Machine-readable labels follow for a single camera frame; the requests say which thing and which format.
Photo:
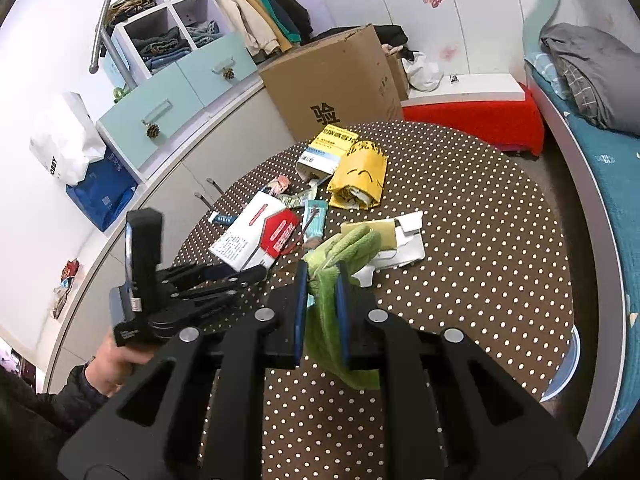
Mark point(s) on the grey folded blanket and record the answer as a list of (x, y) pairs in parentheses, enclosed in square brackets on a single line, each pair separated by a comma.
[(600, 71)]

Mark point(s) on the blue paper bag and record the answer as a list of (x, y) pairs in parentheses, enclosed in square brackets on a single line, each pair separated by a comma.
[(106, 190)]

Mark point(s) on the yellow sponge pad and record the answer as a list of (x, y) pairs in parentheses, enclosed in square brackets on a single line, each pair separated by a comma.
[(384, 228)]

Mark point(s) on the person's left hand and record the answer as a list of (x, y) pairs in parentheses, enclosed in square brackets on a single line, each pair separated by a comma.
[(113, 365)]

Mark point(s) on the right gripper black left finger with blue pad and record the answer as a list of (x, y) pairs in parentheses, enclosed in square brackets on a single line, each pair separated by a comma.
[(271, 337)]

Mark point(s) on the red covered bench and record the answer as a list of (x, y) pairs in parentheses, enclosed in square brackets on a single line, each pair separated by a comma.
[(495, 108)]

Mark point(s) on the teal snack wrapper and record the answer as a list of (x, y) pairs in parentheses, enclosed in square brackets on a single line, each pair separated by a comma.
[(313, 219)]

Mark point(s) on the right teal drawer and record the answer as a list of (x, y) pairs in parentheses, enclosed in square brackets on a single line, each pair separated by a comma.
[(214, 69)]

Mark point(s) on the small cardboard box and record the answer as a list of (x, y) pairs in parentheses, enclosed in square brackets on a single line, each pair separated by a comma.
[(394, 60)]

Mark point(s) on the teal drawer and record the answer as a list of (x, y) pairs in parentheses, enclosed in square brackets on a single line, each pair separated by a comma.
[(214, 69), (143, 120)]

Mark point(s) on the left teal drawer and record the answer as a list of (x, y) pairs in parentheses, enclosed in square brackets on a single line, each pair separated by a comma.
[(143, 120)]

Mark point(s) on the green crumpled wrapper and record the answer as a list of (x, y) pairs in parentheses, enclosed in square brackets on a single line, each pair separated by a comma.
[(299, 199)]

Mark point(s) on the brown polka dot tablecloth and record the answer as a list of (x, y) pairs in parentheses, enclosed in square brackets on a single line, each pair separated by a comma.
[(495, 267)]

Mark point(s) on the white open carton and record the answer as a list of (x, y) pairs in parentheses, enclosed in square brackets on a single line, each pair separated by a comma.
[(410, 248)]

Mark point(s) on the hanging clothes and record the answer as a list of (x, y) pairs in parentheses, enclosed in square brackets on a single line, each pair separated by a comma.
[(268, 28)]

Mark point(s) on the yellow smiley mailer bag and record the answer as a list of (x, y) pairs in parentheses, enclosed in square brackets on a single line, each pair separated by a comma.
[(359, 179)]

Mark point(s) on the green fuzzy cloth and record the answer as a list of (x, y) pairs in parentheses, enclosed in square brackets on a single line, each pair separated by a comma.
[(330, 269)]

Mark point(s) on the white shelf cabinet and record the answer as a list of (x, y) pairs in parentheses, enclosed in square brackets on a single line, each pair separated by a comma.
[(139, 38)]

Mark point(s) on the red white paper box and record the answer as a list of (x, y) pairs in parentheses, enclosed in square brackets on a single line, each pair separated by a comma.
[(257, 236)]

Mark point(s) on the large cardboard box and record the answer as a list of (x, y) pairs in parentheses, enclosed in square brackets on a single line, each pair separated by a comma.
[(342, 80)]

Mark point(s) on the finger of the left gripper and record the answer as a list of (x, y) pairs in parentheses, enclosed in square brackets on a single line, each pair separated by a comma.
[(196, 273), (213, 294)]

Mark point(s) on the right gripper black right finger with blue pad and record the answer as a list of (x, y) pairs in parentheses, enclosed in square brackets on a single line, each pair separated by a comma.
[(381, 341)]

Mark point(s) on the white plastic bag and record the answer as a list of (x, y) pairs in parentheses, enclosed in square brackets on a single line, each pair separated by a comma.
[(422, 73)]

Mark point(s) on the pink blue snack wrapper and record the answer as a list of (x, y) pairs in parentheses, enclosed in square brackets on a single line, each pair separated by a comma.
[(276, 186)]

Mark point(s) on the white shopping bag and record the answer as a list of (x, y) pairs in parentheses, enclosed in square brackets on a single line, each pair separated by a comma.
[(66, 141)]

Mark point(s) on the grey low cabinet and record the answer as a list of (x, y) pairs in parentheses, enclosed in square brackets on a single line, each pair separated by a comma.
[(186, 188)]

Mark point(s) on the yellow white blue carton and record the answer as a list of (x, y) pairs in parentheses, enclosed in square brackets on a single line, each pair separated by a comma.
[(323, 154)]

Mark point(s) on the white blue tube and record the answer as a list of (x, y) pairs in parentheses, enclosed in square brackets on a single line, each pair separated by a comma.
[(219, 219)]

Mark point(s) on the dark sleeve forearm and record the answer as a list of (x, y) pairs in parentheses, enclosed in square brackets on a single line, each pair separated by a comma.
[(35, 426)]

